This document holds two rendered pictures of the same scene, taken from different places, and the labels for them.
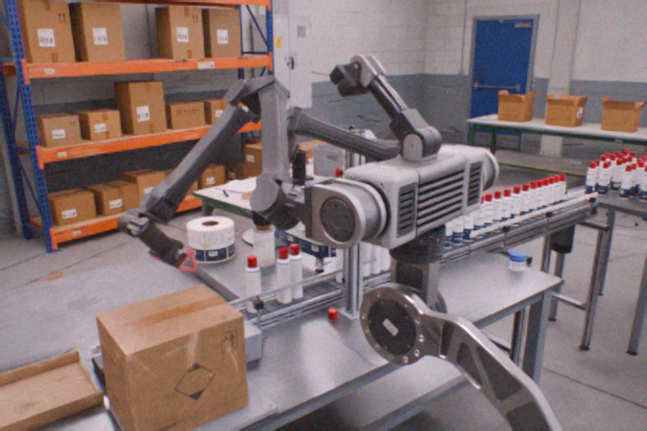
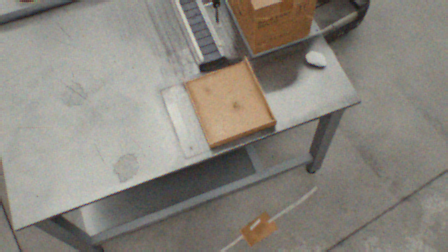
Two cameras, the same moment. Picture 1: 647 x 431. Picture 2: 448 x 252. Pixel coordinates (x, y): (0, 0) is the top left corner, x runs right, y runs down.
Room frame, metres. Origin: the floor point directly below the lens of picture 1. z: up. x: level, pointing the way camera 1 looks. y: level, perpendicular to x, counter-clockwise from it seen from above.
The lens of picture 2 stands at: (1.02, 1.58, 2.34)
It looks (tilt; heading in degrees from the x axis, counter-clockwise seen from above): 64 degrees down; 291
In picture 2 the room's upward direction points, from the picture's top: 5 degrees counter-clockwise
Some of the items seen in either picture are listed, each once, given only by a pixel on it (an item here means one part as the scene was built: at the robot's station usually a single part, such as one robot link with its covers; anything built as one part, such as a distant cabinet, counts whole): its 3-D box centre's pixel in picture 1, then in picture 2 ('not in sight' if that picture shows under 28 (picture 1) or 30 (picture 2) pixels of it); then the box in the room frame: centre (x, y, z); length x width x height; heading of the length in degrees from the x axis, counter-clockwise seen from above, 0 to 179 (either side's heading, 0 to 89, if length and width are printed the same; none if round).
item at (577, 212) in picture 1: (525, 289); not in sight; (2.74, -1.11, 0.47); 1.17 x 0.38 x 0.94; 127
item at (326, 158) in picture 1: (355, 158); not in sight; (4.19, -0.26, 0.91); 0.60 x 0.40 x 0.22; 141
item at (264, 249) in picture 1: (263, 237); not in sight; (2.07, 0.24, 1.03); 0.09 x 0.09 x 0.30
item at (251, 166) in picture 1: (281, 169); not in sight; (6.36, 0.49, 0.32); 1.20 x 0.83 x 0.64; 46
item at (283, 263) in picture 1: (283, 275); not in sight; (1.80, 0.14, 0.98); 0.05 x 0.05 x 0.20
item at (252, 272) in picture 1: (253, 284); not in sight; (1.72, 0.24, 0.98); 0.05 x 0.05 x 0.20
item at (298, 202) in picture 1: (310, 205); not in sight; (1.12, 0.03, 1.45); 0.09 x 0.08 x 0.12; 137
